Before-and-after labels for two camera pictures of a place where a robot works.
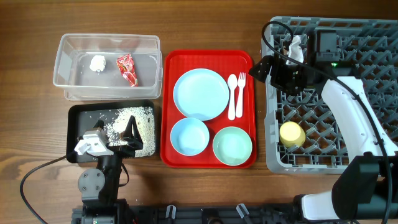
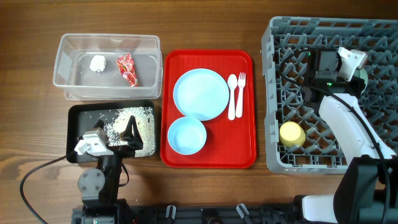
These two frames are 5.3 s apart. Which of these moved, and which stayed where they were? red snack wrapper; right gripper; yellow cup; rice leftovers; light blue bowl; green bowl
Moved: right gripper; green bowl
Stayed: red snack wrapper; rice leftovers; light blue bowl; yellow cup
